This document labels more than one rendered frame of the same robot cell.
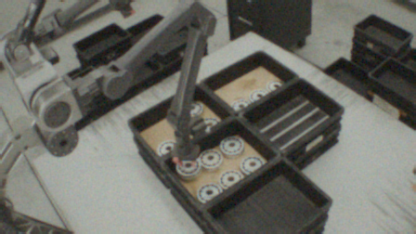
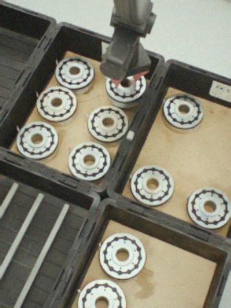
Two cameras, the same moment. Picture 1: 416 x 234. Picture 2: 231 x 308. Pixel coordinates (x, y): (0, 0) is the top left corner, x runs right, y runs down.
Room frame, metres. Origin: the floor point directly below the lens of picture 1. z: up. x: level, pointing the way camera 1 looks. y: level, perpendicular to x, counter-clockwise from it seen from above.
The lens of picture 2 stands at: (1.57, -0.32, 1.87)
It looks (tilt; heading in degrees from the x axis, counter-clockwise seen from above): 65 degrees down; 141
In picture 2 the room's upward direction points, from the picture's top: 1 degrees clockwise
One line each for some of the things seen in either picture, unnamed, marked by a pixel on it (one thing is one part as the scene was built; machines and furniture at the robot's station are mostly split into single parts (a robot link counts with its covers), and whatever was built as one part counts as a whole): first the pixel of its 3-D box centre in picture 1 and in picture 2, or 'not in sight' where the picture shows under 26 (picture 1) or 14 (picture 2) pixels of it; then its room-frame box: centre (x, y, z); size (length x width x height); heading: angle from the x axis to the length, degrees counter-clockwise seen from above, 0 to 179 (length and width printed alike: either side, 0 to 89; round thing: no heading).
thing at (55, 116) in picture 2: (230, 179); (56, 103); (1.00, -0.06, 0.86); 0.10 x 0.10 x 0.01
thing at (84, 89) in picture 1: (83, 90); not in sight; (0.96, 0.36, 1.45); 0.09 x 0.08 x 0.12; 33
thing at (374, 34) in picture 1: (380, 54); not in sight; (2.28, -1.37, 0.37); 0.40 x 0.30 x 0.45; 33
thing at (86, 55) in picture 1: (108, 62); not in sight; (2.64, 0.72, 0.37); 0.40 x 0.30 x 0.45; 123
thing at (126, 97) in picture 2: (188, 165); (126, 84); (1.07, 0.11, 0.89); 0.10 x 0.10 x 0.01
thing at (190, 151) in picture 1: (184, 147); (126, 53); (1.07, 0.11, 1.01); 0.10 x 0.07 x 0.07; 74
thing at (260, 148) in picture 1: (221, 167); (80, 112); (1.06, -0.02, 0.87); 0.40 x 0.30 x 0.11; 120
